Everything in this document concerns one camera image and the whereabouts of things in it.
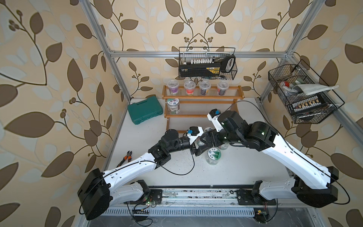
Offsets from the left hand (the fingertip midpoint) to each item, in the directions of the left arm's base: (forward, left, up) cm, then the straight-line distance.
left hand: (208, 138), depth 65 cm
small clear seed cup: (+29, 0, +5) cm, 30 cm away
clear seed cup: (+30, -10, +6) cm, 32 cm away
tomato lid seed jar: (-1, +5, -2) cm, 5 cm away
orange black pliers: (+2, +47, -29) cm, 55 cm away
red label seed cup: (+31, +9, +5) cm, 33 cm away
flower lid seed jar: (+26, +19, -7) cm, 33 cm away
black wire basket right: (+38, -48, +6) cm, 61 cm away
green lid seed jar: (0, -6, -21) cm, 21 cm away
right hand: (+1, +1, 0) cm, 1 cm away
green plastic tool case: (+35, +42, -22) cm, 59 cm away
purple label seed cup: (+31, +18, +5) cm, 36 cm away
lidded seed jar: (0, -9, -9) cm, 13 cm away
